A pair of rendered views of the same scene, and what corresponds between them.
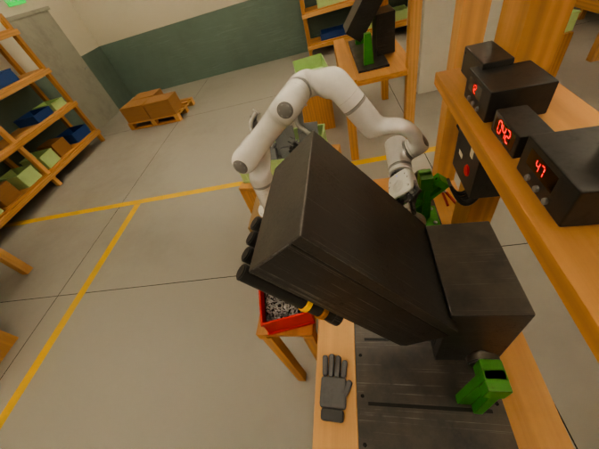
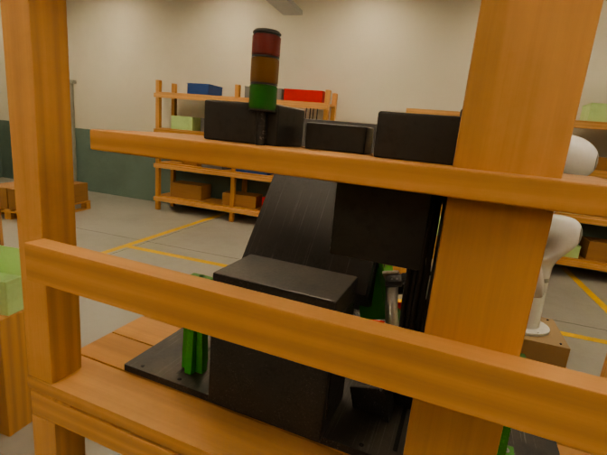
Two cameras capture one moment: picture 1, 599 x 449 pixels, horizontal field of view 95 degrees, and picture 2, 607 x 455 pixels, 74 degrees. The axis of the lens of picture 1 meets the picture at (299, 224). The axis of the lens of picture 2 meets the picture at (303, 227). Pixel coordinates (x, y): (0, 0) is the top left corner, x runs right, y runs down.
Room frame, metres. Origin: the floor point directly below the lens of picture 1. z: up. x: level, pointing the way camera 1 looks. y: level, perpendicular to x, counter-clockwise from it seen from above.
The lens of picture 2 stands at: (0.40, -1.32, 1.57)
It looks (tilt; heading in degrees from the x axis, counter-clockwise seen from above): 13 degrees down; 92
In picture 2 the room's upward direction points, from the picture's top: 5 degrees clockwise
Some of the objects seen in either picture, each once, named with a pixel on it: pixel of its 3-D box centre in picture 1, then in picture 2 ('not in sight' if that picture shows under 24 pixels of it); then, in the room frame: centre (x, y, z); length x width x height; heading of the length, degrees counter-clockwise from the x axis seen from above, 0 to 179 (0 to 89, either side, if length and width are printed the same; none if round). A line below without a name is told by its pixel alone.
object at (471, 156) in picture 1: (488, 156); (384, 217); (0.54, -0.55, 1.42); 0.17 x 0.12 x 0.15; 161
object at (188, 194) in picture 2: not in sight; (239, 155); (-0.95, 5.47, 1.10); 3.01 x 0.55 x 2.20; 165
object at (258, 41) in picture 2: not in sight; (266, 44); (0.29, -0.56, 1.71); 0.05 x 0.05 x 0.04
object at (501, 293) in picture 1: (460, 292); (283, 338); (0.35, -0.41, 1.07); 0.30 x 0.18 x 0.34; 161
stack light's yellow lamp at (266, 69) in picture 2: not in sight; (265, 71); (0.29, -0.56, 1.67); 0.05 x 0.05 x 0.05
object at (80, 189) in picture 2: not in sight; (40, 188); (-3.86, 4.68, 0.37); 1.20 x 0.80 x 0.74; 83
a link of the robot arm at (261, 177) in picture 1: (257, 159); (546, 247); (1.23, 0.09, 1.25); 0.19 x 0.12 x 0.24; 147
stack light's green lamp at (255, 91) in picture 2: not in sight; (263, 98); (0.29, -0.56, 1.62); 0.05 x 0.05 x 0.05
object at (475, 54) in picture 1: (484, 65); not in sight; (0.70, -0.62, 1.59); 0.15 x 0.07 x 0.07; 161
